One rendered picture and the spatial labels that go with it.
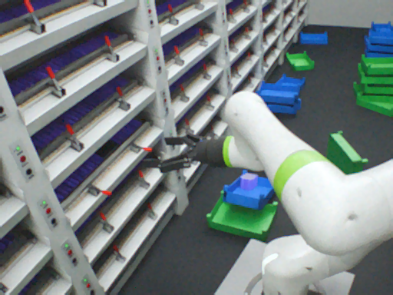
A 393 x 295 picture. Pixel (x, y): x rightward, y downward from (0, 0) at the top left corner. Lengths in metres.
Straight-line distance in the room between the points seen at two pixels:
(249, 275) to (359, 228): 0.69
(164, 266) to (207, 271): 0.20
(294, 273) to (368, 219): 0.39
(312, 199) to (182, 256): 1.18
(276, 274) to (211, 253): 0.79
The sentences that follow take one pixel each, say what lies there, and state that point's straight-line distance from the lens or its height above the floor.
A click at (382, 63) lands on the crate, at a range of 2.99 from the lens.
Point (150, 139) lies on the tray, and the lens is 1.47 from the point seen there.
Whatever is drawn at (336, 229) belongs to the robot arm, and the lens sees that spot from 0.53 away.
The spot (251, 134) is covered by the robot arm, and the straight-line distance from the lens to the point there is 0.77.
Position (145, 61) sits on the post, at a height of 0.84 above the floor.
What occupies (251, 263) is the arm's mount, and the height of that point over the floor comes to 0.33.
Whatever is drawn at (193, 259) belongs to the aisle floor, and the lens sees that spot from 1.65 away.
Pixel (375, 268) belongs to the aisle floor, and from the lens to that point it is 1.68.
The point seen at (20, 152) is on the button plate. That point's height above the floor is 0.86.
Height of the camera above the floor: 1.30
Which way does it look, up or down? 34 degrees down
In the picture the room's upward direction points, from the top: 8 degrees counter-clockwise
